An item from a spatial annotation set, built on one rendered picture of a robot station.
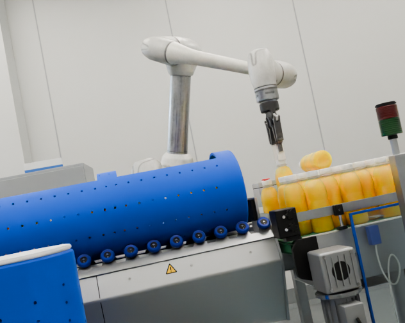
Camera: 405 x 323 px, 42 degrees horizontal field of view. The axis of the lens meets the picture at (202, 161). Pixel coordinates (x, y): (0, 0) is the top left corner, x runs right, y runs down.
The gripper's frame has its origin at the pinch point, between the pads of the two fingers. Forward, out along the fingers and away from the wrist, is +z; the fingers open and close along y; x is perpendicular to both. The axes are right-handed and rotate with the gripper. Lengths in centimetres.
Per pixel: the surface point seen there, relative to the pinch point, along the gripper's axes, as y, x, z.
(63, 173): -142, -94, -20
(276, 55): -255, 99, -102
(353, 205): 33.6, 10.3, 23.1
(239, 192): 27.1, -24.6, 12.0
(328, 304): 46, -10, 49
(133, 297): 27, -65, 38
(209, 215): 25.6, -35.8, 17.2
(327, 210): 33.6, 1.1, 23.0
